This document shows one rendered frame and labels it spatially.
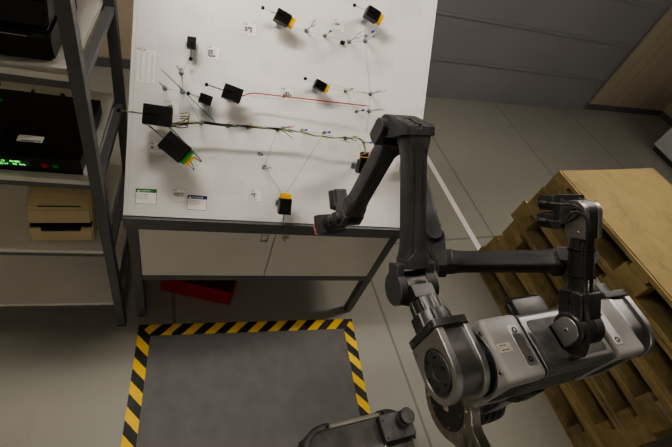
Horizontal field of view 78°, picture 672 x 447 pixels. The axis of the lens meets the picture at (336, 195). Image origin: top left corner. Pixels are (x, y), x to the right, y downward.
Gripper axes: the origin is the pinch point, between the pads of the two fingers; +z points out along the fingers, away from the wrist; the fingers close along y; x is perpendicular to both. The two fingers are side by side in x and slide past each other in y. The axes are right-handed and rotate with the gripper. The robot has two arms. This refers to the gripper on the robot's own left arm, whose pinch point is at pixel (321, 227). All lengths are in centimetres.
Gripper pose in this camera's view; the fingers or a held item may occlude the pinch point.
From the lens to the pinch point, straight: 152.8
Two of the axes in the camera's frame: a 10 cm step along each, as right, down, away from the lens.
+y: -9.2, 0.2, -3.8
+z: -3.7, 2.1, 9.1
